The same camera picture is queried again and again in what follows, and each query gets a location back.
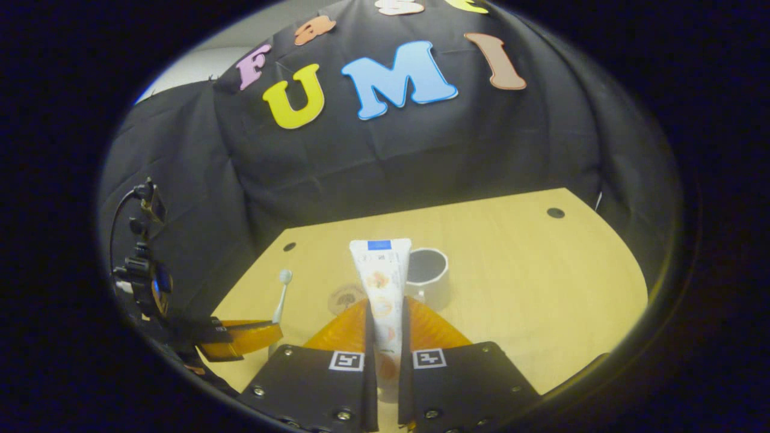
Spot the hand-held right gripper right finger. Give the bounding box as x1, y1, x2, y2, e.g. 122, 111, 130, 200
397, 295, 542, 433

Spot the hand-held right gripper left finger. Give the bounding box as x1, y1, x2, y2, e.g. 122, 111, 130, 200
236, 298, 380, 433

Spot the white toothbrush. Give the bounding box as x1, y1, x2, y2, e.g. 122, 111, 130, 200
271, 269, 294, 357

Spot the round wooden coaster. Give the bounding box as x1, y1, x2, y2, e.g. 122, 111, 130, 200
328, 284, 368, 317

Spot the white toothpaste tube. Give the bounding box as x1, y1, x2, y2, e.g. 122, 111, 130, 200
349, 238, 413, 404

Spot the white cup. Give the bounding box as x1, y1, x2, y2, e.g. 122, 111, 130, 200
406, 248, 451, 312

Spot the wooden desktop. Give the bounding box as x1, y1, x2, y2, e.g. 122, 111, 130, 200
211, 188, 649, 433

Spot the black backdrop cloth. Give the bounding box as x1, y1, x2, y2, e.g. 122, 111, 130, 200
99, 0, 680, 322

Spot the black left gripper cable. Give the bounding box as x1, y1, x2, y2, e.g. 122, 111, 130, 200
109, 188, 146, 272

